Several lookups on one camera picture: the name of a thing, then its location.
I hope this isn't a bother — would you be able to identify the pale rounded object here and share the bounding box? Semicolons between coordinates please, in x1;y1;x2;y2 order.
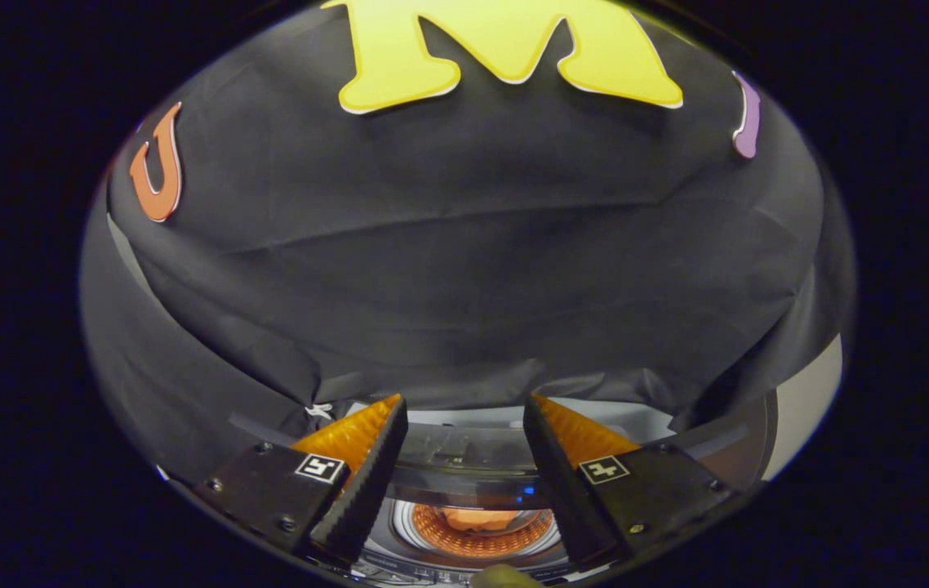
471;563;544;588

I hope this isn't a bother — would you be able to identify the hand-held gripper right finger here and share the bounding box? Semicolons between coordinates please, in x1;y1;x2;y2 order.
523;394;739;568

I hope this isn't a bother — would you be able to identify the black backdrop cloth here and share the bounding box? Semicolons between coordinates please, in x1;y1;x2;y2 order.
77;0;857;487

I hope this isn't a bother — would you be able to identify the yellow polo shirt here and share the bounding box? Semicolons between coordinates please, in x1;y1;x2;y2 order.
432;505;531;536

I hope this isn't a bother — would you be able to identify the grey washing machine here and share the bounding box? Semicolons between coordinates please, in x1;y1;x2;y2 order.
228;399;776;586

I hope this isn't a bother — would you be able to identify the grey cabinet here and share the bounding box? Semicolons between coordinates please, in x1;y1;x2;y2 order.
761;333;846;483

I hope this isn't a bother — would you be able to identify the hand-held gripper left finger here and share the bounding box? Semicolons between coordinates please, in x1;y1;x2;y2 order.
193;394;410;566

